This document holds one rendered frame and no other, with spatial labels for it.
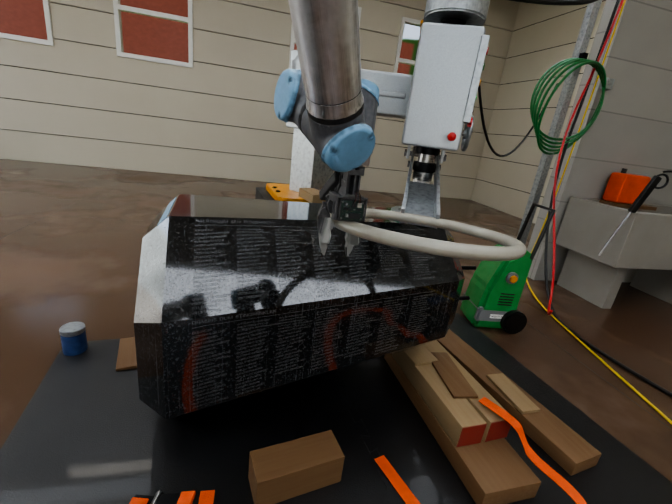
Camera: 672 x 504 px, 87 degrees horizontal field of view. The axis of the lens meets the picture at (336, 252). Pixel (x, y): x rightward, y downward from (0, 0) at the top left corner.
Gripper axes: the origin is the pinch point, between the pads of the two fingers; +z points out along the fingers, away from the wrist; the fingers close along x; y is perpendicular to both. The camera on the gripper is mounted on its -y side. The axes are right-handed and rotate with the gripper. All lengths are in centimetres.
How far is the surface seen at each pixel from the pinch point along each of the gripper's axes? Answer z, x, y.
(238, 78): -126, -3, -651
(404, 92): -57, 67, -112
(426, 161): -23, 53, -54
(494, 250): -7.7, 24.9, 23.2
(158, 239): 11, -45, -41
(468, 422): 70, 65, -10
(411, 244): -7.2, 8.8, 19.1
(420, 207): -7, 40, -31
